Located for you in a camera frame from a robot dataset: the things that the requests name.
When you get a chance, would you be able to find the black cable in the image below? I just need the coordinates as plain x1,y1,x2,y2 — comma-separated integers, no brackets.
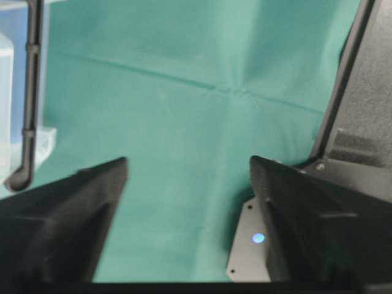
4,0,43,192

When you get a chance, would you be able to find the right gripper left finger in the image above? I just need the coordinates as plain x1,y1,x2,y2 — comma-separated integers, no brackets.
1,157,127,284

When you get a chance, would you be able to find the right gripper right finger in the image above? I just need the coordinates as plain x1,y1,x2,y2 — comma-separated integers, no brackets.
249,156,391,284

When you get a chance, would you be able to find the grey base plate with led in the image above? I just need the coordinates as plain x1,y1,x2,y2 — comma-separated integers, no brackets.
226,197,270,282

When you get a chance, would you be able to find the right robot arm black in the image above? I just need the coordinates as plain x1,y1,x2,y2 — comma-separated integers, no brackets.
1,1,391,293

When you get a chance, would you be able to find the clear plastic storage case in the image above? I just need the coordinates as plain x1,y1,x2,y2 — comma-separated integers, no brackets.
1,1,57,183

